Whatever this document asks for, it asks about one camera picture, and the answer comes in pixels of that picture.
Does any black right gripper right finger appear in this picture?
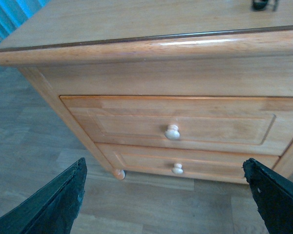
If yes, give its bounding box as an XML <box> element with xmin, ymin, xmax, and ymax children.
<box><xmin>243</xmin><ymin>158</ymin><xmax>293</xmax><ymax>234</ymax></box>

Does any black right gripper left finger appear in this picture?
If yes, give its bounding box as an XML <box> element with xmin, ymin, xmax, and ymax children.
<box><xmin>0</xmin><ymin>157</ymin><xmax>87</xmax><ymax>234</ymax></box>

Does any wooden drawer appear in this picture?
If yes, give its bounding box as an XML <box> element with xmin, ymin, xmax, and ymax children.
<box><xmin>61</xmin><ymin>96</ymin><xmax>293</xmax><ymax>156</ymax></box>
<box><xmin>96</xmin><ymin>143</ymin><xmax>279</xmax><ymax>184</ymax></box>

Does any wooden nightstand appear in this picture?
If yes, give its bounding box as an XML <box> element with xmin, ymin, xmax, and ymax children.
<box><xmin>0</xmin><ymin>0</ymin><xmax>293</xmax><ymax>179</ymax></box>

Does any light blue curtain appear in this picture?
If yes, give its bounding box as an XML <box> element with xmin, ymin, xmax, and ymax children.
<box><xmin>0</xmin><ymin>0</ymin><xmax>45</xmax><ymax>39</ymax></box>

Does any black usb cable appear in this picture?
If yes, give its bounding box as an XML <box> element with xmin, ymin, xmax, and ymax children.
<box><xmin>251</xmin><ymin>0</ymin><xmax>280</xmax><ymax>12</ymax></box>

